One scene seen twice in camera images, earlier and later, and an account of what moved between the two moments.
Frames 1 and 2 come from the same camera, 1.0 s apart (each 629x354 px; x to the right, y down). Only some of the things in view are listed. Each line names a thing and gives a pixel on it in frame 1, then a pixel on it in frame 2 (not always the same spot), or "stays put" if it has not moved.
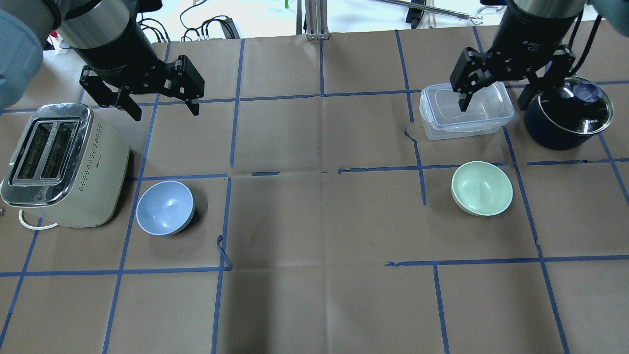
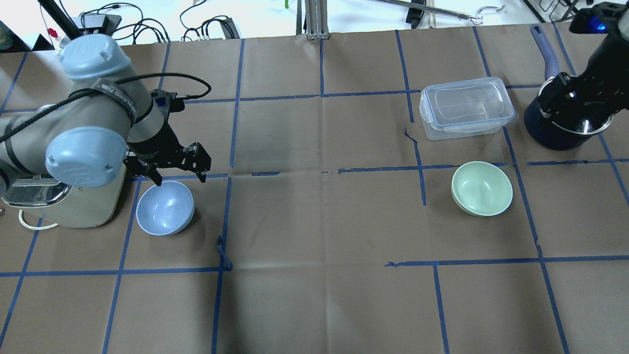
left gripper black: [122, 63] -> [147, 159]
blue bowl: [165, 208] stays put
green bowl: [481, 189] stays put
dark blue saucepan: [566, 116] stays put
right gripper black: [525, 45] -> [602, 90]
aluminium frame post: [316, 20] stays put
